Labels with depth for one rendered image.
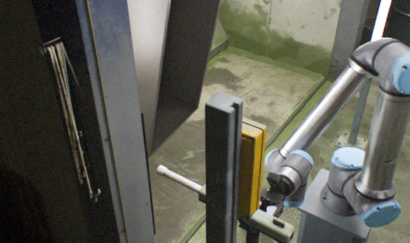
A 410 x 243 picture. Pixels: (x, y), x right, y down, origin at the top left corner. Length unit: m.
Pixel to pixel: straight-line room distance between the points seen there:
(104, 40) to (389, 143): 1.01
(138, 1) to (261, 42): 2.53
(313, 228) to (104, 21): 1.36
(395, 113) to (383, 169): 0.25
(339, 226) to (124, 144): 1.03
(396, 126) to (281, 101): 2.29
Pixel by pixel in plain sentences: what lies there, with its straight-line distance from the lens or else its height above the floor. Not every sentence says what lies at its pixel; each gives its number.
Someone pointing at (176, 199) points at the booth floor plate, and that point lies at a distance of 2.84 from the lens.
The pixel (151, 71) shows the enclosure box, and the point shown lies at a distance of 2.12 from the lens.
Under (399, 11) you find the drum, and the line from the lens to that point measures 4.39.
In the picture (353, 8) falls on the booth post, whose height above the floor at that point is 0.74.
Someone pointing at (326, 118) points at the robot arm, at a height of 1.20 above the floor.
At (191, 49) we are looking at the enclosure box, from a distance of 2.70.
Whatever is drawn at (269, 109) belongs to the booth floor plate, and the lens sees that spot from 3.65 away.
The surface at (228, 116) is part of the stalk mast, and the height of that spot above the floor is 1.63.
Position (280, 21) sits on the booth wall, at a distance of 4.18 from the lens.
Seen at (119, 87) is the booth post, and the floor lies 1.43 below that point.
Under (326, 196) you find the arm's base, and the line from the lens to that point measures 2.05.
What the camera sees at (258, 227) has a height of 1.12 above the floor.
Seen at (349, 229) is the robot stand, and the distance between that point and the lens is 2.00.
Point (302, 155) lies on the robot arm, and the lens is 1.54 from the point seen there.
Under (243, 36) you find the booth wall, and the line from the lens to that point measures 4.45.
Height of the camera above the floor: 2.11
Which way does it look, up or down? 34 degrees down
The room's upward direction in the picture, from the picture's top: straight up
